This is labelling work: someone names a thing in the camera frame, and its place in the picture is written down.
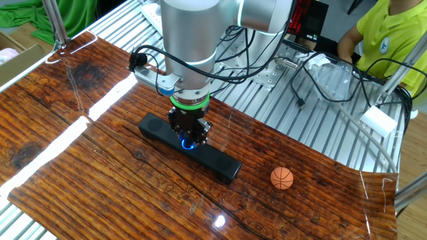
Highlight black speaker bar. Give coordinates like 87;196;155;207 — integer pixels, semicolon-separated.
137;112;242;185

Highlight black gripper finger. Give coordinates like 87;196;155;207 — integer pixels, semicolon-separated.
195;121;213;145
173;131;188;145

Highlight black red LED display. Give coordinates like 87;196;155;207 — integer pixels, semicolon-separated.
287;0;330;43

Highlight silver cylindrical connector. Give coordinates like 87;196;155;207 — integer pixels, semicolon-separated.
274;57;300;70

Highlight white power strip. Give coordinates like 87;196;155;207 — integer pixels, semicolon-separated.
140;2;165;36

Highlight black cable bundle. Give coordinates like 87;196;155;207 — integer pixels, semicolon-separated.
350;58;427;134

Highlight small orange basketball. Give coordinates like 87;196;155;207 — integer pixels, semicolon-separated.
270;166;295;191

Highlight wrist camera on silver bracket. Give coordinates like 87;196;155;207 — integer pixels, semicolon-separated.
128;51;183;97

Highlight pink soft item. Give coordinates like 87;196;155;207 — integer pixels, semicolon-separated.
0;47;20;66

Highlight green cloth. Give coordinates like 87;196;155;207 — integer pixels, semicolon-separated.
0;0;98;46

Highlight brown cardboard box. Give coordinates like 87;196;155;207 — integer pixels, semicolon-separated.
0;31;46;90

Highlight grey flexible hose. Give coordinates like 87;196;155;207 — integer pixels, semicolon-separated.
318;85;400;174

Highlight person in yellow shirt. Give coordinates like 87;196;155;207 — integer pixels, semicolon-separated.
336;0;427;97

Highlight black USB cable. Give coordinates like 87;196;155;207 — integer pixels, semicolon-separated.
289;51;368;111

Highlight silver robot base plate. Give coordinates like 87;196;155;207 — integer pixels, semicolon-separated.
213;31;301;89

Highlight clear plastic bag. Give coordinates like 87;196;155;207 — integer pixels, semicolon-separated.
305;53;355;101

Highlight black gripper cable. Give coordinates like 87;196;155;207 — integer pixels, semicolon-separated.
145;25;291;98

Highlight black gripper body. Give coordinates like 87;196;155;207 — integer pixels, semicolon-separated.
166;105;210;135

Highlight aluminium frame post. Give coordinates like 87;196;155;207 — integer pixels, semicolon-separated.
376;31;427;107
394;171;427;214
41;0;71;51

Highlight glossy wood-print table mat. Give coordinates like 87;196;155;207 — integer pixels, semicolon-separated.
0;30;400;240

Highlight white power adapter box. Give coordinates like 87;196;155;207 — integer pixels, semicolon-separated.
359;105;399;139

